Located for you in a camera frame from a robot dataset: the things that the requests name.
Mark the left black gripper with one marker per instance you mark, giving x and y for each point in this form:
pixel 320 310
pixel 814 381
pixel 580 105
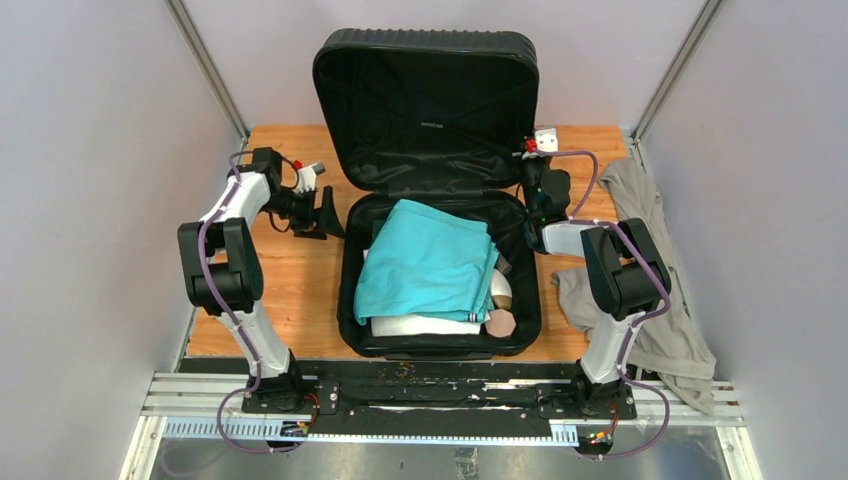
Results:
pixel 325 215

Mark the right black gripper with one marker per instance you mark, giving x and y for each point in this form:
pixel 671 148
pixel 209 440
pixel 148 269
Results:
pixel 530 160

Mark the brown grey cylinder bottle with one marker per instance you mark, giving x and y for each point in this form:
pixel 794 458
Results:
pixel 503 266

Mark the teal shirt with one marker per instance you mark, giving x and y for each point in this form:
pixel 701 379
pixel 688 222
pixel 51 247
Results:
pixel 427 262

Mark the black suitcase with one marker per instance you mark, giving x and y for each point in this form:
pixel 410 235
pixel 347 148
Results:
pixel 441 117

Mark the white round compact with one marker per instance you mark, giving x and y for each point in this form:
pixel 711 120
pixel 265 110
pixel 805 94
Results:
pixel 500 291

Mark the white shirt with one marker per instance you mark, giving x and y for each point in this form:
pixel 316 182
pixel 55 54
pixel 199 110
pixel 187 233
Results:
pixel 417 324

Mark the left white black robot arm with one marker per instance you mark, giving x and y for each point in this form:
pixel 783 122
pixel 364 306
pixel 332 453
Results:
pixel 221 267

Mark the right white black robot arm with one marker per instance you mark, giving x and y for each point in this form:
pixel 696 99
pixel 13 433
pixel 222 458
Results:
pixel 627 277

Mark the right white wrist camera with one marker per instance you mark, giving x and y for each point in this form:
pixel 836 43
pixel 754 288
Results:
pixel 542 142

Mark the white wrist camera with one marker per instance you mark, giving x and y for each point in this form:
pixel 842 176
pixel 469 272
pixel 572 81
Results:
pixel 307 175
pixel 542 142

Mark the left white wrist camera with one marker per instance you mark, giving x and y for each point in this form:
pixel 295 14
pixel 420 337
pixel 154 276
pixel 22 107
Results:
pixel 307 175

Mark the left aluminium corner post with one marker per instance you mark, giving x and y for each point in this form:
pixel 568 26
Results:
pixel 193 38

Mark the aluminium corner post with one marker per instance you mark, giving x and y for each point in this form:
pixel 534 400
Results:
pixel 193 38
pixel 692 39

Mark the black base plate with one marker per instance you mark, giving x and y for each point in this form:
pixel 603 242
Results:
pixel 437 399

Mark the aluminium rail frame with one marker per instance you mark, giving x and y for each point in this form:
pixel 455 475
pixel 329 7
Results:
pixel 184 433

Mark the right aluminium corner post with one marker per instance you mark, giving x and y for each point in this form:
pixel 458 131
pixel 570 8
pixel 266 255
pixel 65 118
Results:
pixel 692 39

